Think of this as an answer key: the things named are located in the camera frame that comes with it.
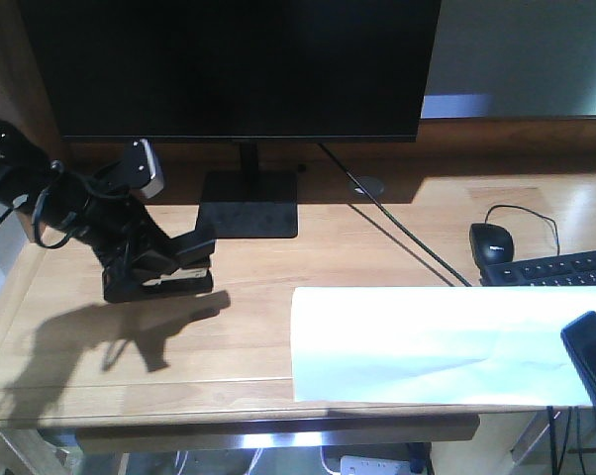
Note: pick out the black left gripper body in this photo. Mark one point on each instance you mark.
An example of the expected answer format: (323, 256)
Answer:
(118, 228)

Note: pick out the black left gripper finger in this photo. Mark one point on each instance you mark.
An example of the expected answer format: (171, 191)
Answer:
(120, 286)

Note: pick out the black and orange stapler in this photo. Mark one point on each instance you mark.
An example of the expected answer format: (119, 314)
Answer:
(179, 269)

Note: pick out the white paper sheet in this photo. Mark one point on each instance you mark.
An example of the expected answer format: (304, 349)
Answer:
(497, 346)

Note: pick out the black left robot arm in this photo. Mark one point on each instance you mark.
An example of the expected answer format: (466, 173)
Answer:
(44, 189)

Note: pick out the wooden desk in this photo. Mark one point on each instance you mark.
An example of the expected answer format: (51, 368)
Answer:
(171, 371)

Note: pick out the black keyboard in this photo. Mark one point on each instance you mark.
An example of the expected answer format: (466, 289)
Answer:
(575, 269)

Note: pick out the black computer mouse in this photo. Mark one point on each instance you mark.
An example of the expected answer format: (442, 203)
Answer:
(490, 244)

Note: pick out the black computer monitor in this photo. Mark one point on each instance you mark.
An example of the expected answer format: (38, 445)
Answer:
(240, 72)

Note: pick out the white power strip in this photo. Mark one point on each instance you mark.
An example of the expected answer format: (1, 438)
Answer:
(355, 465)

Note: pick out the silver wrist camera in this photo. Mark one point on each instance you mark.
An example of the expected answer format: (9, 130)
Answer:
(141, 168)

